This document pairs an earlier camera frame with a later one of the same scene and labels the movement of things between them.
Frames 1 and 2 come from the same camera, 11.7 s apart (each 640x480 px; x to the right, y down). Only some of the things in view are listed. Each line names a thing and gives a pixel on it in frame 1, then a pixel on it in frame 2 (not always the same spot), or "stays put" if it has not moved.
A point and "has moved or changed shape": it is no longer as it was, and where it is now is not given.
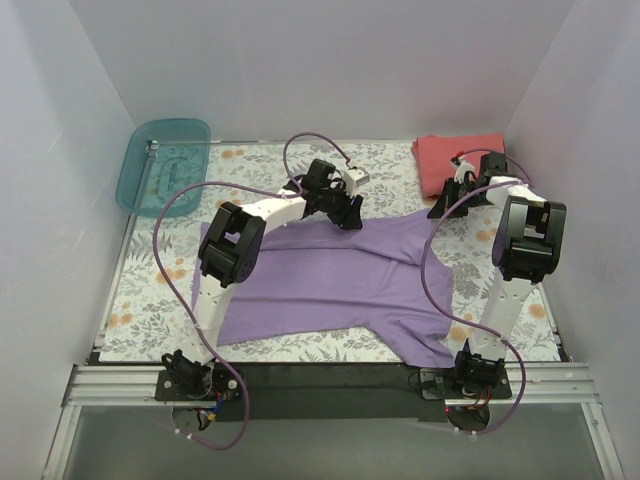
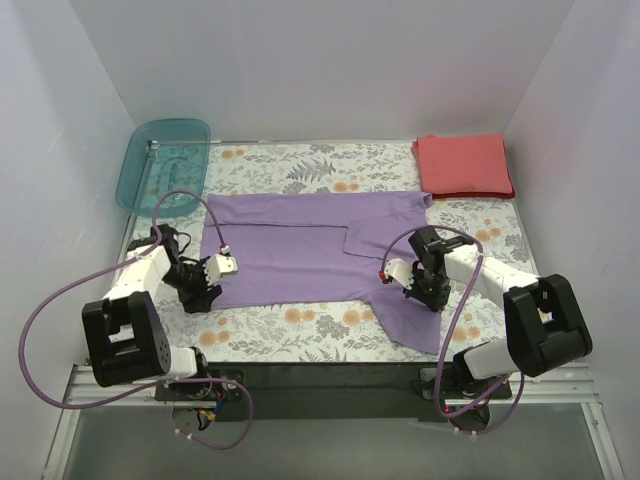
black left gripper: x=345 y=210 to x=201 y=293
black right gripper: x=451 y=195 to x=432 y=296
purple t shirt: x=386 y=276 has moved or changed shape
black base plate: x=337 y=392 stays put
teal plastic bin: x=164 y=171 stays put
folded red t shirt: x=433 y=156 stays put
